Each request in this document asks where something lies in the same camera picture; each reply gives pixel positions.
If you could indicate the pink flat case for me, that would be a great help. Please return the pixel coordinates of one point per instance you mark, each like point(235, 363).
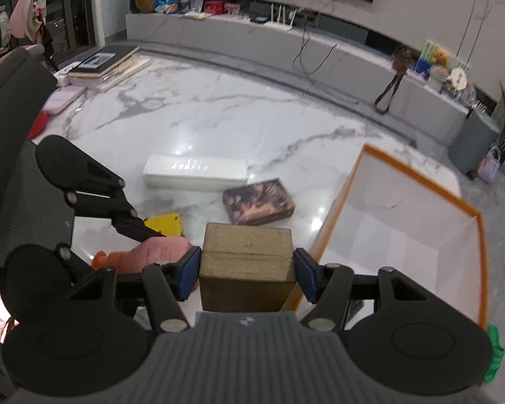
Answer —
point(65, 97)

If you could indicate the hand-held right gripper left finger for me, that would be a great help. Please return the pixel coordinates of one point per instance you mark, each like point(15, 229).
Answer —
point(189, 275)

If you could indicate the brown handbag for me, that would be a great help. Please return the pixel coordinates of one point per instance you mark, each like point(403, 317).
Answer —
point(401, 59)

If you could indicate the orange white cardboard box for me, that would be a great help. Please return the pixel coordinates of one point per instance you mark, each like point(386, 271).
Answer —
point(404, 235)

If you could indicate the pink hat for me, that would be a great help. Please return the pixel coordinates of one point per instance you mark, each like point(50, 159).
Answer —
point(22, 12)

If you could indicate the pink orange soft toy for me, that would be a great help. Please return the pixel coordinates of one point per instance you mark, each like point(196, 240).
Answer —
point(147, 254)

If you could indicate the yellow plush toy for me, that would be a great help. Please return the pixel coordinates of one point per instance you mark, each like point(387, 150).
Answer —
point(441, 57)

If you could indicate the white round clock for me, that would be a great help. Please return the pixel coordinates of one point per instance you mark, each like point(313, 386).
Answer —
point(458, 78)

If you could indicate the brown picture card box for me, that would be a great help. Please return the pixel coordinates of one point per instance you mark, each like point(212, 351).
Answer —
point(256, 202)

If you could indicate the white charger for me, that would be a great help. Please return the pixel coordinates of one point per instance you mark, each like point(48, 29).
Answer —
point(63, 78)

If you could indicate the long white box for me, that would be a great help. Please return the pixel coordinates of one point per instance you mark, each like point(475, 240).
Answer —
point(193, 170)

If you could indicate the grey trash bin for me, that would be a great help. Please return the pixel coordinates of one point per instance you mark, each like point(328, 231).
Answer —
point(473, 141)

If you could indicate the white router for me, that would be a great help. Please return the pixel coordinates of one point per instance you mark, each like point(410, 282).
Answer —
point(280, 25)

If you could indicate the beige board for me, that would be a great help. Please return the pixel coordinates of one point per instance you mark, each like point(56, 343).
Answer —
point(130, 69)

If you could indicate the red box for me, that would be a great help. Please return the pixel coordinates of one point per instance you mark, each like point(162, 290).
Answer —
point(214, 7)

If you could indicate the pink box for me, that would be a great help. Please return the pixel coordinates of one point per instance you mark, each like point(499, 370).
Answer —
point(231, 7)

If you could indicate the blue snack bag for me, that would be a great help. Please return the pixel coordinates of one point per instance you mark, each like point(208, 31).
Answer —
point(166, 5)

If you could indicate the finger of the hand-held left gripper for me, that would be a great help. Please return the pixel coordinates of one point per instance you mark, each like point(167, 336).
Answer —
point(130, 225)
point(73, 261)

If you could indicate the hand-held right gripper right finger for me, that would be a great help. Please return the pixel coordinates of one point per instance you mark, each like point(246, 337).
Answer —
point(306, 275)

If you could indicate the green plastic toy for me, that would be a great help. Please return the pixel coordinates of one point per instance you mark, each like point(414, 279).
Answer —
point(494, 353)

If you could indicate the green card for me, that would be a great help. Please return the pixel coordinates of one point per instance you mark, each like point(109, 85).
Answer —
point(428, 48)

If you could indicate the pink woven bag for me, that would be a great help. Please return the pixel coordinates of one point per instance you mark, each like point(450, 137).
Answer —
point(488, 167)

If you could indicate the brown wooden block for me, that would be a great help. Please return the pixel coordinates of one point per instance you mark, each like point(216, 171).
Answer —
point(246, 261)

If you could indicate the grey marble television console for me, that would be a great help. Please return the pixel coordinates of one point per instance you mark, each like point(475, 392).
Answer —
point(235, 38)

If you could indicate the yellow tape measure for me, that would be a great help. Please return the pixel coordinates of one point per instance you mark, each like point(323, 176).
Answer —
point(166, 222)

